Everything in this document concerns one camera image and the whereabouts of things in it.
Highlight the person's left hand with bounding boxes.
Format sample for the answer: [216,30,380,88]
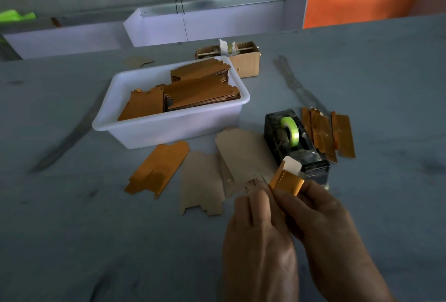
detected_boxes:
[223,188,299,292]

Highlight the pile of beige blanks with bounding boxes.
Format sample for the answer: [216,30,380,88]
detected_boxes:
[215,127,280,198]

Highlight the green tape roll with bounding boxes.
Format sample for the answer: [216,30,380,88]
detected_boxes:
[280,116,301,147]

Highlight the long white tray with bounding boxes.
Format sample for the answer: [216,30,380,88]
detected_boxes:
[123,0,308,48]
[3,21,133,60]

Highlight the person's right forearm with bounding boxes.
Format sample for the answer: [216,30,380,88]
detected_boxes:
[324,284,397,302]

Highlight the gold cartons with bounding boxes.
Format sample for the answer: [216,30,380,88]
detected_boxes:
[118,58,241,121]

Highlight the neon green object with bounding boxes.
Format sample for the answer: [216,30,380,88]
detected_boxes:
[0,9,37,23]

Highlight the person's right hand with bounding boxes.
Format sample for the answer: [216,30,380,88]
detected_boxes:
[273,179,391,289]

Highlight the small cardboard box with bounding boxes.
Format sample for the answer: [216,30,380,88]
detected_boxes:
[196,41,262,78]

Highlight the white plastic bin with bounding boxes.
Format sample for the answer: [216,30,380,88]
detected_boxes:
[92,56,251,150]

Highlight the person's left forearm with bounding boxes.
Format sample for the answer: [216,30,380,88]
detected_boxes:
[224,290,299,302]

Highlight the black tape dispenser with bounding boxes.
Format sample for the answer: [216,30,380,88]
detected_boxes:
[264,109,330,186]

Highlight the single beige blank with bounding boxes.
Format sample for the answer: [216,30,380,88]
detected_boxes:
[180,150,225,216]

